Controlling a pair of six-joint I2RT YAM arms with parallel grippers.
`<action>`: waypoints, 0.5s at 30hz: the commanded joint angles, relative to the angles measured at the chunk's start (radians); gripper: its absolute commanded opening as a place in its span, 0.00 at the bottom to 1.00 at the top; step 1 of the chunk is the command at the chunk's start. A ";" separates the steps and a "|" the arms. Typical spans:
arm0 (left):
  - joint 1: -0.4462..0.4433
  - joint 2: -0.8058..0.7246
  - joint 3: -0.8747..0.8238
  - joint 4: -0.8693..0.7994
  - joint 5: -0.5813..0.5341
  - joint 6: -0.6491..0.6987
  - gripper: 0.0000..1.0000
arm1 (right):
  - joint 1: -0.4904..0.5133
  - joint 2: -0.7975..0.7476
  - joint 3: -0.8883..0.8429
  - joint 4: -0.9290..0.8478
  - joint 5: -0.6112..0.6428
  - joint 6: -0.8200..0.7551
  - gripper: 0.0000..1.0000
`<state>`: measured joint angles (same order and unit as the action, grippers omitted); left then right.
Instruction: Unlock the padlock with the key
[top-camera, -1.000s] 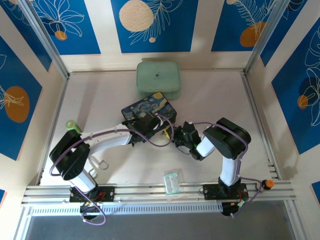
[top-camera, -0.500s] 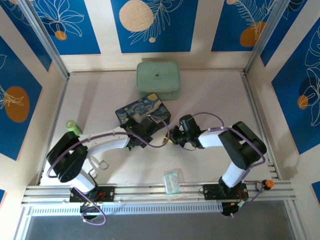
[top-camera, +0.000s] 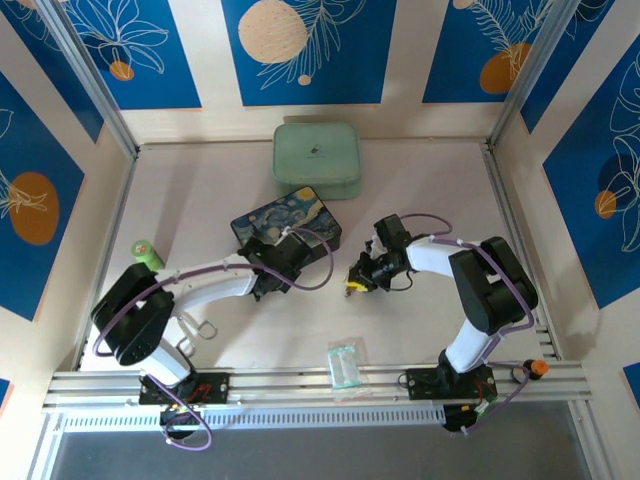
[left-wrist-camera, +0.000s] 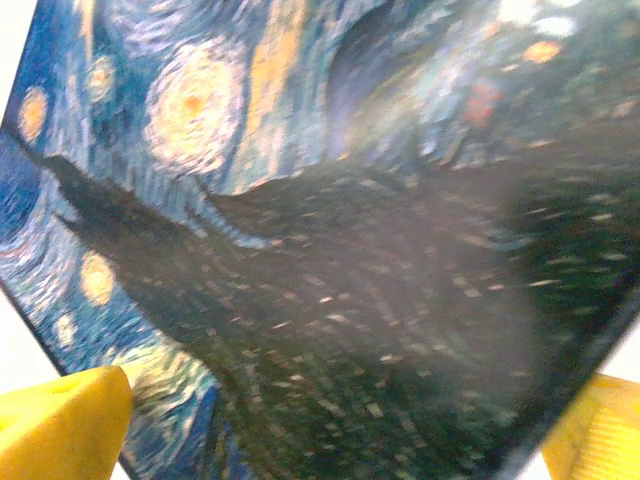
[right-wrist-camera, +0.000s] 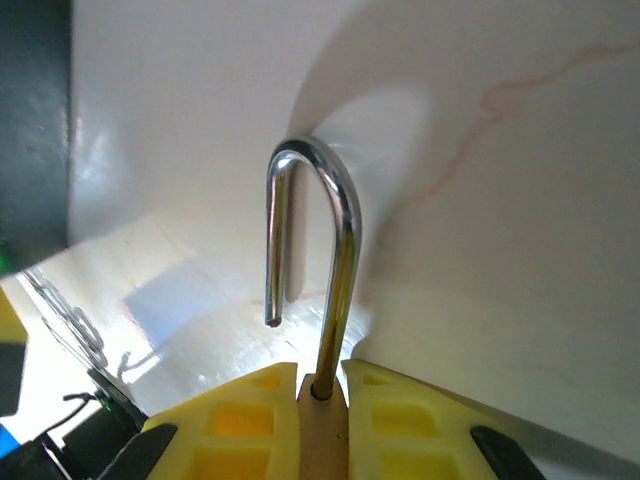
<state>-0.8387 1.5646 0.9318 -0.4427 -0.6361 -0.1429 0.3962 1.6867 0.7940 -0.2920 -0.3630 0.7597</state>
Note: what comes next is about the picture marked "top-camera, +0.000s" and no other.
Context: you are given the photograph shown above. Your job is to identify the starry night print box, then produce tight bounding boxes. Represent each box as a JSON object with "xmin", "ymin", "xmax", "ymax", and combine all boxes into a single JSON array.
[{"xmin": 229, "ymin": 185, "xmax": 345, "ymax": 266}]

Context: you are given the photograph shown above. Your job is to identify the clear plastic bag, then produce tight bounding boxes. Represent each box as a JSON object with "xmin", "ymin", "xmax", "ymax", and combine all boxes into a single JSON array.
[{"xmin": 326, "ymin": 337, "xmax": 374, "ymax": 404}]

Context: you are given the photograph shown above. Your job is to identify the metal scissors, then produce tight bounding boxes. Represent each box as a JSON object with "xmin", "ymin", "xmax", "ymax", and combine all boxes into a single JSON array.
[{"xmin": 174, "ymin": 312, "xmax": 220, "ymax": 352}]

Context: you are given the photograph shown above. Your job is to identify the mint green zip case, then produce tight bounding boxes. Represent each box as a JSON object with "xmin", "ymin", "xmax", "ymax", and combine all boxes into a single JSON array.
[{"xmin": 272, "ymin": 122, "xmax": 365, "ymax": 201}]

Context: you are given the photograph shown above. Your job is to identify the green bottle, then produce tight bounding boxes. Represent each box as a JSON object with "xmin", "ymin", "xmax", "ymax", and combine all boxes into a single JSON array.
[{"xmin": 130, "ymin": 239, "xmax": 166, "ymax": 274}]

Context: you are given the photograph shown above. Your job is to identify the blue poster with cream circle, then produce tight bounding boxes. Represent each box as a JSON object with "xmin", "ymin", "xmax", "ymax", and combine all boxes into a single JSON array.
[{"xmin": 221, "ymin": 0, "xmax": 397, "ymax": 107}]

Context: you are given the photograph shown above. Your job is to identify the blue poster with orange circle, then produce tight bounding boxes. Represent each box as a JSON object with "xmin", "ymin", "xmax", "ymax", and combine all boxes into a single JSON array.
[{"xmin": 422, "ymin": 0, "xmax": 557, "ymax": 105}]

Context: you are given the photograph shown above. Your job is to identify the blue poster with white flower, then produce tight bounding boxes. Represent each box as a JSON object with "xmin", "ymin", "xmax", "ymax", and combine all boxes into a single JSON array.
[{"xmin": 63, "ymin": 0, "xmax": 203, "ymax": 112}]

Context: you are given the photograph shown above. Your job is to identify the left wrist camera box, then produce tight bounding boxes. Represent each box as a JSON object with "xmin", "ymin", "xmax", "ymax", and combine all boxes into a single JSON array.
[{"xmin": 277, "ymin": 227, "xmax": 307, "ymax": 252}]

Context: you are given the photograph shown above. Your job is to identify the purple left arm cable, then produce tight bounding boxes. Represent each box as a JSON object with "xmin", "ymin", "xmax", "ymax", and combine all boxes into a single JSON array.
[{"xmin": 93, "ymin": 227, "xmax": 335, "ymax": 452}]

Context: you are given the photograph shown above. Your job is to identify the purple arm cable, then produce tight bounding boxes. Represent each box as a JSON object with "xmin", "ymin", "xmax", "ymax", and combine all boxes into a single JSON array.
[
  {"xmin": 93, "ymin": 227, "xmax": 335, "ymax": 452},
  {"xmin": 399, "ymin": 212, "xmax": 535, "ymax": 437}
]

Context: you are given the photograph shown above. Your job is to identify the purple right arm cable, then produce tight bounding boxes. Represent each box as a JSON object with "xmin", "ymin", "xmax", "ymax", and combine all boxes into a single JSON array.
[{"xmin": 399, "ymin": 212, "xmax": 535, "ymax": 437}]

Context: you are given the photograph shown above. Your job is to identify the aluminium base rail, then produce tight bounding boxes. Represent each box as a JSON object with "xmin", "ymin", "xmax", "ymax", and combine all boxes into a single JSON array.
[{"xmin": 42, "ymin": 360, "xmax": 595, "ymax": 412}]

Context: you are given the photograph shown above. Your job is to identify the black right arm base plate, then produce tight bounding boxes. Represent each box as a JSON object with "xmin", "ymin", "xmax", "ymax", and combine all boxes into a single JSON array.
[{"xmin": 405, "ymin": 367, "xmax": 499, "ymax": 402}]

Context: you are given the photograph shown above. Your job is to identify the aluminium table side rail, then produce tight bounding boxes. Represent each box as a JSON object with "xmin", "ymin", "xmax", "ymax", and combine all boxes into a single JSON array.
[
  {"xmin": 482, "ymin": 142, "xmax": 564, "ymax": 360},
  {"xmin": 72, "ymin": 147, "xmax": 141, "ymax": 372}
]

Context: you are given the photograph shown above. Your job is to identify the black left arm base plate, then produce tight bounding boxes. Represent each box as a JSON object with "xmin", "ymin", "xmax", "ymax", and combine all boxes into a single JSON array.
[{"xmin": 138, "ymin": 370, "xmax": 231, "ymax": 406}]

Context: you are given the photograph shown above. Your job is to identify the white slotted cable duct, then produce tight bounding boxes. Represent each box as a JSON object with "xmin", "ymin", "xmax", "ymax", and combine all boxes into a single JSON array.
[{"xmin": 59, "ymin": 404, "xmax": 446, "ymax": 434}]

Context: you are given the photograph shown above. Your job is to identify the blue wall poster white leaves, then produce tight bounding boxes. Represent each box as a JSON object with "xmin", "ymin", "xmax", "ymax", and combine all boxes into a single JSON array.
[{"xmin": 542, "ymin": 34, "xmax": 640, "ymax": 310}]

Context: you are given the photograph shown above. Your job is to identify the aluminium frame post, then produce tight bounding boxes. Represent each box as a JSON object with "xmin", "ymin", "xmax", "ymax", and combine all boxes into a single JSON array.
[
  {"xmin": 35, "ymin": 0, "xmax": 140, "ymax": 157},
  {"xmin": 487, "ymin": 0, "xmax": 581, "ymax": 151}
]

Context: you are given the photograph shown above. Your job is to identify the blue wall poster orange oval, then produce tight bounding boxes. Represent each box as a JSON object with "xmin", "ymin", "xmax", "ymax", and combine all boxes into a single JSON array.
[{"xmin": 0, "ymin": 69, "xmax": 87, "ymax": 322}]

